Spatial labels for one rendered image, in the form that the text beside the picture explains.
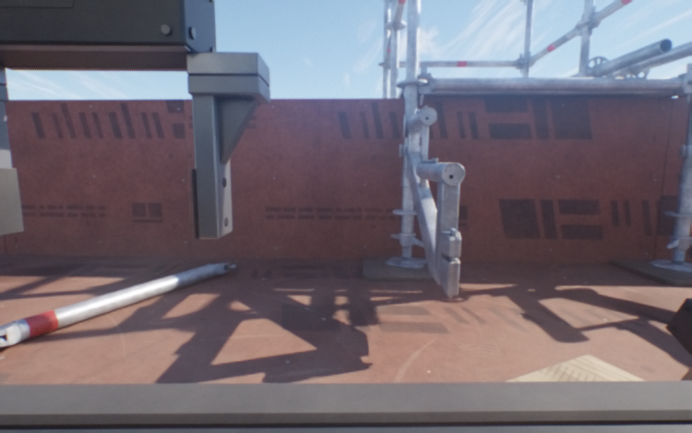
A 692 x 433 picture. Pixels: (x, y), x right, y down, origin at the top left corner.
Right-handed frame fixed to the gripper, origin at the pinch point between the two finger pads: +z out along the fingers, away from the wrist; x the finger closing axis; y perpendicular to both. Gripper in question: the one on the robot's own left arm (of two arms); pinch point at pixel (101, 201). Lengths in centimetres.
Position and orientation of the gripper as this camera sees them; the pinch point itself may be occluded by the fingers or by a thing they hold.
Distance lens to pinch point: 25.6
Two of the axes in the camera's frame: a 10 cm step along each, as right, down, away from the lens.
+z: 0.0, 9.9, 1.3
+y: -0.2, -1.3, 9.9
